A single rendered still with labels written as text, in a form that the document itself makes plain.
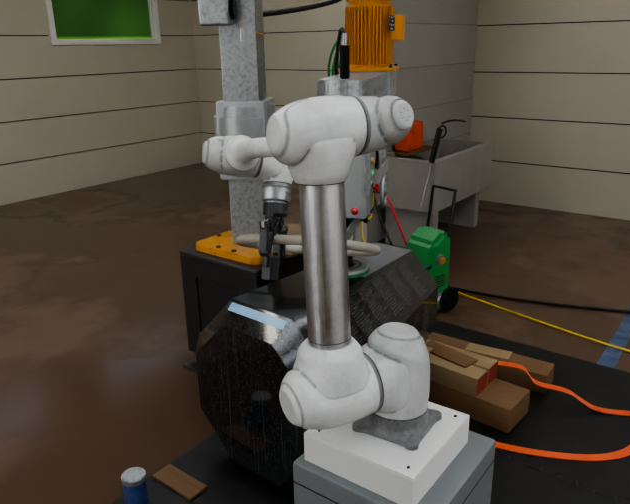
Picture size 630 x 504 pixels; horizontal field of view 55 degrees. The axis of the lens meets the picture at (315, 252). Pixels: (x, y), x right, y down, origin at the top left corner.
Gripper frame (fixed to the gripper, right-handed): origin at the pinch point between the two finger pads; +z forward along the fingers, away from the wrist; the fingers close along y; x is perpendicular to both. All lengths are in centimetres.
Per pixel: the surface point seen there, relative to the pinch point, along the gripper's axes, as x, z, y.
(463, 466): -61, 47, 2
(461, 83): 83, -233, 503
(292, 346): 17, 28, 47
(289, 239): -6.2, -9.2, -0.6
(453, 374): -18, 44, 153
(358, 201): 6, -32, 74
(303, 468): -25, 51, -16
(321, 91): 16, -74, 54
